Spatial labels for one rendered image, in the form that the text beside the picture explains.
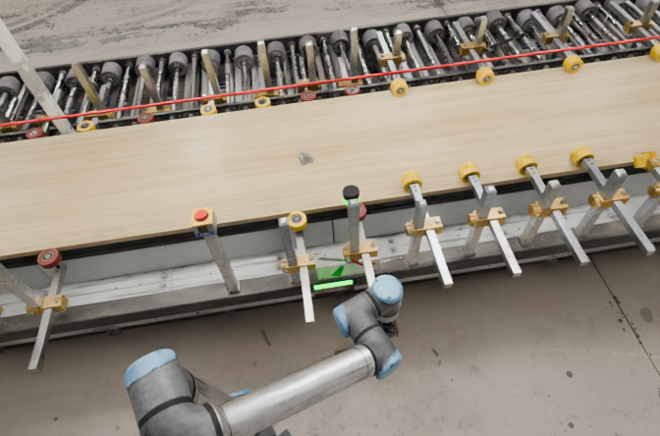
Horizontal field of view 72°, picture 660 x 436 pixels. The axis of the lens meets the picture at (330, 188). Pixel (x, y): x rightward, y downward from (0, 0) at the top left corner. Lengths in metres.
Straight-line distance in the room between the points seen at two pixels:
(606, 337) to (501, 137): 1.25
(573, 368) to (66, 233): 2.47
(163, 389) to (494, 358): 1.91
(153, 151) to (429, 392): 1.79
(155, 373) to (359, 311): 0.57
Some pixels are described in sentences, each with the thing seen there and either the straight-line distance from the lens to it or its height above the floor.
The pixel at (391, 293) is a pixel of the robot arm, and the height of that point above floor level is 1.19.
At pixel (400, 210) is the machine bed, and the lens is 2.03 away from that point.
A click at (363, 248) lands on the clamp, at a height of 0.87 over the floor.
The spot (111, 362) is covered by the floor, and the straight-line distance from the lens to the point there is 2.87.
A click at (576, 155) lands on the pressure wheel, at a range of 2.21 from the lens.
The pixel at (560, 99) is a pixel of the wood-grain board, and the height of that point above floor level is 0.90.
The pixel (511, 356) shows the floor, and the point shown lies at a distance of 2.68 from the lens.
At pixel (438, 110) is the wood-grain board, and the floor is 0.90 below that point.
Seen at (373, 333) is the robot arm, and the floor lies 1.19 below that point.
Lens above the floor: 2.42
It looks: 51 degrees down
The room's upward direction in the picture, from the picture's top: 4 degrees counter-clockwise
